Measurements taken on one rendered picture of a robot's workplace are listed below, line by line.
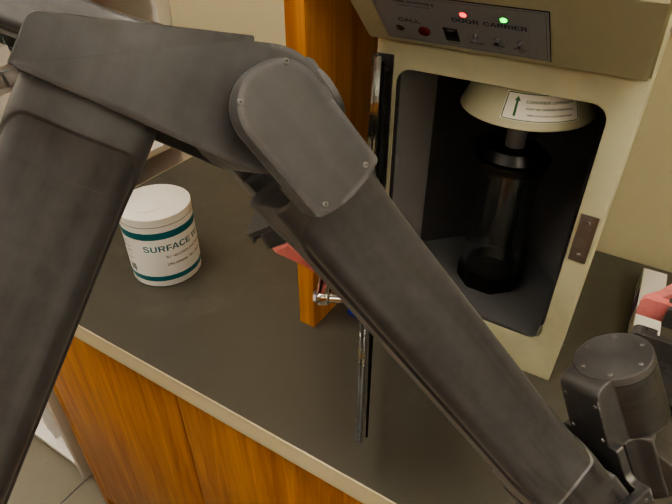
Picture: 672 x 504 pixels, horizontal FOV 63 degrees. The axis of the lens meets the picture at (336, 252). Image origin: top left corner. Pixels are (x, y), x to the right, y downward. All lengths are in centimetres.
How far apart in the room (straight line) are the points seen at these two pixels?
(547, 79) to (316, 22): 28
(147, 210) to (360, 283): 75
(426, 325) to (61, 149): 20
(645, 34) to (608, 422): 33
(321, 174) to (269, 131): 3
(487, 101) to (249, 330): 52
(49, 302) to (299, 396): 62
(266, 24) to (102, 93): 119
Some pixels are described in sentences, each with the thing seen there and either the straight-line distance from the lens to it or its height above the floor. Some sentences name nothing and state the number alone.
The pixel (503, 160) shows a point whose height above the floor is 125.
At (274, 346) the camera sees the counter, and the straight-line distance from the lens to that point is 92.
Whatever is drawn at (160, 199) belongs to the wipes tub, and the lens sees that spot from 104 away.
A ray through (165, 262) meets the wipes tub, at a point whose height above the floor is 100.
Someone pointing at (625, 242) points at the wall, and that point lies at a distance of 125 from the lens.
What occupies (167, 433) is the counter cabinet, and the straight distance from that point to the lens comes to 116.
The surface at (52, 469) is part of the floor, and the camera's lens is 209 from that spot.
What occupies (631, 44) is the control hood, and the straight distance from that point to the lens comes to 60.
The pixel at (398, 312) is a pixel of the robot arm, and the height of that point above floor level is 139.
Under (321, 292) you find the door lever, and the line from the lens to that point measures 60.
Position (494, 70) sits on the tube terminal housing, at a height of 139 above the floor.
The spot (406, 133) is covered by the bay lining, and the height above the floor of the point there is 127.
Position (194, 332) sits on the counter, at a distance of 96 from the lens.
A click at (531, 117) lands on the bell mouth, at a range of 73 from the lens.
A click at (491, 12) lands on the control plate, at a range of 60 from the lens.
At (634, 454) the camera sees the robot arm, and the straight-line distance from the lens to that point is 50.
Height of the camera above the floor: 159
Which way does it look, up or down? 36 degrees down
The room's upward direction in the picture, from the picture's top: straight up
